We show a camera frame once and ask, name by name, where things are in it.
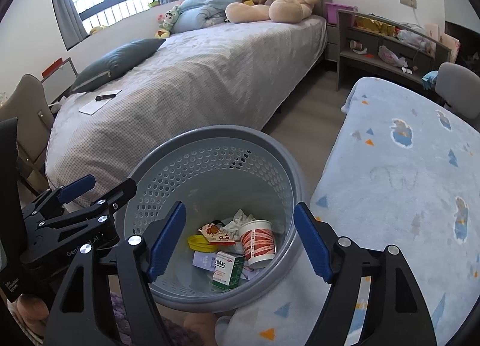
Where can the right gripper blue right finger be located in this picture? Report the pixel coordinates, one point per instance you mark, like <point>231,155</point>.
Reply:
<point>315,247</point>

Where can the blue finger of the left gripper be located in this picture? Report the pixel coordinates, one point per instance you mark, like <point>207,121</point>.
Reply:
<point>106,206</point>
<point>76,189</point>

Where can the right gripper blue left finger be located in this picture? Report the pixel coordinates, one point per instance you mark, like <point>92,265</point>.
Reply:
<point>161,239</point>

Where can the red white snack bag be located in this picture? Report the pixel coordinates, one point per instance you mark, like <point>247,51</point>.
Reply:
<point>215,234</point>

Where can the purple small box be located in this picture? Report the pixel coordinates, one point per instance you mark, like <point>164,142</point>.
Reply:
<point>205,261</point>

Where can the white tissue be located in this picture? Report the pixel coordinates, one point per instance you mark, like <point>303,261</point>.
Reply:
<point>239,219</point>

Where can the red white paper cup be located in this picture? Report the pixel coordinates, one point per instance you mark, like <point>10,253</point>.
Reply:
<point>258,243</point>

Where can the green white medicine box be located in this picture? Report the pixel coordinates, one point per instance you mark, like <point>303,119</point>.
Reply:
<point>228,269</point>

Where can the grey perforated trash bin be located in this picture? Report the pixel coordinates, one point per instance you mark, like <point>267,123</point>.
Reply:
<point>216,171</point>

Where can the white paper notebook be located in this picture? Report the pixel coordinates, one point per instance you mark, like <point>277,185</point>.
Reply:
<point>93,106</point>

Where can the black marker pen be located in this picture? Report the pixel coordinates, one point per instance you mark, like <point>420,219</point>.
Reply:
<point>105,97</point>

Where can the beige chair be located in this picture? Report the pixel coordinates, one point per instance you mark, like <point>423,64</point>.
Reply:
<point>35,120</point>

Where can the purple fuzzy rug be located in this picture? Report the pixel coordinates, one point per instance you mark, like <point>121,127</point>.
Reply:
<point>172,332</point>

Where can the whiteboard with red clip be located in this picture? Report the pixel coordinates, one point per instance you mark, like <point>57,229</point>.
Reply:
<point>59,81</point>

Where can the light blue patterned blanket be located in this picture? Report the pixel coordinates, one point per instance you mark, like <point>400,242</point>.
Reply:
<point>405,171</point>

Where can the dark green pillow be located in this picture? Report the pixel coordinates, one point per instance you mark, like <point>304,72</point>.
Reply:
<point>115,64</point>

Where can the grey bed with checked sheet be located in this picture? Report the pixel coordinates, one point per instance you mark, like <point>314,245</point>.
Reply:
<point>227,74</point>

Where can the grey curtain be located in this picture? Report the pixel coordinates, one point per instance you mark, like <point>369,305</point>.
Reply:
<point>69,23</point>

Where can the small green plush doll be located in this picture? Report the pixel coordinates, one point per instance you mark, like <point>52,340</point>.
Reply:
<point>167,22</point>

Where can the light blue folded quilt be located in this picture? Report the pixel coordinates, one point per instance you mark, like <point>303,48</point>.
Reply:
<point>200,14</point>

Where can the pink plastic bag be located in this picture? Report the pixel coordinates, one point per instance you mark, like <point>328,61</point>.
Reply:
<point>389,57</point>

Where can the grey office chair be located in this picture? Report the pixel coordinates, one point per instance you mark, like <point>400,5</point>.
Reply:
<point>459,88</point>

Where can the grey wooden shelf desk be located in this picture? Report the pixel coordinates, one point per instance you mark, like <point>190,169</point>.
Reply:
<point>374,46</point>

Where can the pink storage box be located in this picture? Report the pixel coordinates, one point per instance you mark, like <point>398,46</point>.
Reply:
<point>332,10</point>

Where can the wall power socket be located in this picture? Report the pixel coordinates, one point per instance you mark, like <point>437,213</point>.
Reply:
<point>409,3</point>

